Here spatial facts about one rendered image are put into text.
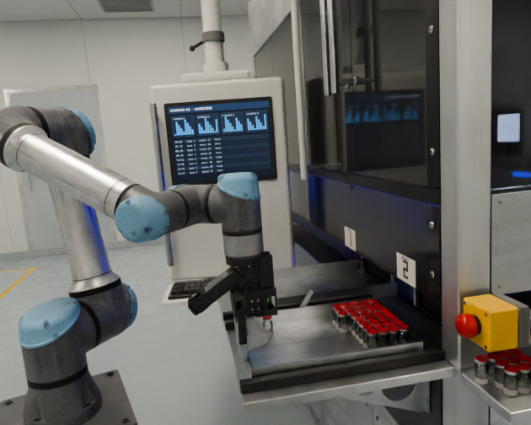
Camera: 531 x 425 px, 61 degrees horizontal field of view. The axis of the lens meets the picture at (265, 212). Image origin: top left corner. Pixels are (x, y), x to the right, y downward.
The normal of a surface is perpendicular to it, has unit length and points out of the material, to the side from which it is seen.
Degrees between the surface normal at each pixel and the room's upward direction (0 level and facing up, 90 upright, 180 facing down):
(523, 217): 90
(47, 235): 90
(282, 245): 90
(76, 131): 81
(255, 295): 90
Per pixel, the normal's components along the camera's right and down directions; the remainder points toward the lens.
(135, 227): -0.42, 0.18
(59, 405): 0.37, -0.18
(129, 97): 0.18, 0.15
